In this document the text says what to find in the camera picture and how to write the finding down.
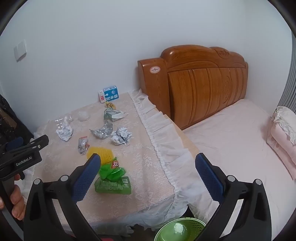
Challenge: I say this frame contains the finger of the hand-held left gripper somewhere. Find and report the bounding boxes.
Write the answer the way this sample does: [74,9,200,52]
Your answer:
[5,136,25,151]
[0,135,49,161]

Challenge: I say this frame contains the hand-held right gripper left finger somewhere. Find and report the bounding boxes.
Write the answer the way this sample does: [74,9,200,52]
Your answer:
[23,153,102,241]

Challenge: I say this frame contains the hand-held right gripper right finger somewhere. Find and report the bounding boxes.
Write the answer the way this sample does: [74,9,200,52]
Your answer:
[195,153,272,241]

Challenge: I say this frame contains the silver blister pack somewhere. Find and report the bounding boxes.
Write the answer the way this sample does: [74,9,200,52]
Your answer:
[90,122,113,139]

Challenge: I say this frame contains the printed paper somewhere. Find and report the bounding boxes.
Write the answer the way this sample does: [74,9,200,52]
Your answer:
[110,127,133,146]

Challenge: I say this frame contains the green plastic basket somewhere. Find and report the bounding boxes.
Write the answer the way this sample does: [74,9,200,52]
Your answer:
[154,217,207,241]

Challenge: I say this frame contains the blue milk carton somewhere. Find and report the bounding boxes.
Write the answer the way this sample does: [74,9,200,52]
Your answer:
[103,85,119,100]

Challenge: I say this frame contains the person's left hand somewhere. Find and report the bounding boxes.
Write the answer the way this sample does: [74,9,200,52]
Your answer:
[0,173,25,220]

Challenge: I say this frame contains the dark cloth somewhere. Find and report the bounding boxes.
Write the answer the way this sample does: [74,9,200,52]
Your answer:
[0,94,35,149]

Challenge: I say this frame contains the crumpled silver wrapper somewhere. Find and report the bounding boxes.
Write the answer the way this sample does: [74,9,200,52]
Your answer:
[56,123,73,141]

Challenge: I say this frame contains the crumpled green snack packet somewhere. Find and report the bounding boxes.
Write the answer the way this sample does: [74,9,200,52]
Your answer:
[99,157,126,182]

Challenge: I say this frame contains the yellow mesh pad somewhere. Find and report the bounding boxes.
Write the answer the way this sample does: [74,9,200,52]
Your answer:
[87,146,114,166]

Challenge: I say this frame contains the flat green packet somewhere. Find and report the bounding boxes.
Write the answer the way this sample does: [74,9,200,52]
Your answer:
[94,176,132,194]

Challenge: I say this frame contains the red silver wrapper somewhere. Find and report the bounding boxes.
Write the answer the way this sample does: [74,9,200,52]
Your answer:
[78,137,89,155]

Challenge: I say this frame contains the bed with pink sheet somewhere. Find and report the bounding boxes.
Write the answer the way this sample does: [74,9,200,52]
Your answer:
[183,98,296,241]

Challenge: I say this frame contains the light wooden bedside table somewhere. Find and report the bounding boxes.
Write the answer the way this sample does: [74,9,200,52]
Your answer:
[162,113,197,158]

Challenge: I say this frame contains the white lace tablecloth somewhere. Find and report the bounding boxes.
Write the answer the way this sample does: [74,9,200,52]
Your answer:
[20,89,220,232]

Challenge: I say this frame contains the crumpled green white packet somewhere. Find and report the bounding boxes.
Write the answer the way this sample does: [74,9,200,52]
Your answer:
[103,108,128,121]

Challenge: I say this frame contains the folded pink quilt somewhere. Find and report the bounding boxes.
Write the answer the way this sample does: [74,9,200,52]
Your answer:
[266,106,296,181]

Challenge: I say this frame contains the wooden headboard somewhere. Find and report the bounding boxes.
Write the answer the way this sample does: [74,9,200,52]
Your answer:
[137,45,249,131]

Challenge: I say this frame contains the grey ribbed panel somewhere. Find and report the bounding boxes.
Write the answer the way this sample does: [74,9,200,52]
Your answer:
[276,32,296,116]

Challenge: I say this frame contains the white wall switch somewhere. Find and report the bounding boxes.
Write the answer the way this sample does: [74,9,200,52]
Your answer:
[13,40,28,62]

